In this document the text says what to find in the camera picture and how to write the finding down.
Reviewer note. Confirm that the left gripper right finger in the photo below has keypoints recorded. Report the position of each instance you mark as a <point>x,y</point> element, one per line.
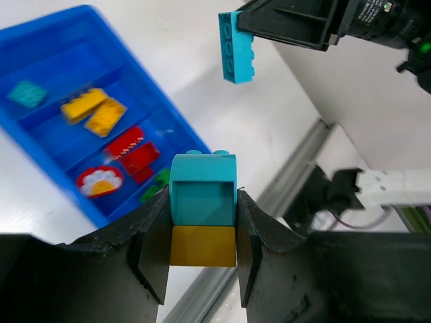
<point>329,276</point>

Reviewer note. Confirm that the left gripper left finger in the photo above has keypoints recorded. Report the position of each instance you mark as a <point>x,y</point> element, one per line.
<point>118,273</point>

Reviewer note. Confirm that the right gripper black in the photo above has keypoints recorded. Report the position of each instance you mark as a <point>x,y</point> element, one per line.
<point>303,23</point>

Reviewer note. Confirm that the long teal lego brick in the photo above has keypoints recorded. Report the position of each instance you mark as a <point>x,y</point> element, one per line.
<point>236,49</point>

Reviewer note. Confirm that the small yellow lego piece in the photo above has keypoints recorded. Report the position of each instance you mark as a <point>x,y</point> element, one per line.
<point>206,246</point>

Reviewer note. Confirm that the small green lego brick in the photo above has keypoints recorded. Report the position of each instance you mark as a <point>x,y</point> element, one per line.
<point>149,193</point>

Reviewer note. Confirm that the red flower lego brick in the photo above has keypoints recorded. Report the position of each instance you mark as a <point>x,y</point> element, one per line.
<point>99,181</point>

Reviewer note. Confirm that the green number one lego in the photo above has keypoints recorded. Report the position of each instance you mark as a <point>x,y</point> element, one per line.
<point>163,177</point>

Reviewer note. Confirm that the red sloped lego piece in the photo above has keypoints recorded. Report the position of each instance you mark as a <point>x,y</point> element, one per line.
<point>137,163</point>

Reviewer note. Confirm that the teal printed lego block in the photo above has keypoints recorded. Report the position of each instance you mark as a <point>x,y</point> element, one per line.
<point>203,188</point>

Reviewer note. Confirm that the yellow striped lego brick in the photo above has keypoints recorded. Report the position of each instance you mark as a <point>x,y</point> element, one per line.
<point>105,117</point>

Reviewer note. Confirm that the small teal lego brick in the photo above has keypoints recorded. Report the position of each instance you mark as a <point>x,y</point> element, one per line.
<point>28,94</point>

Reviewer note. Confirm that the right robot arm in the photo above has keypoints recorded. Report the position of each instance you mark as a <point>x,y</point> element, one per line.
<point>401,25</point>

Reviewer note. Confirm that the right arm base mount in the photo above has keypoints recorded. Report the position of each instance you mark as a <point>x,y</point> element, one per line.
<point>313,202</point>

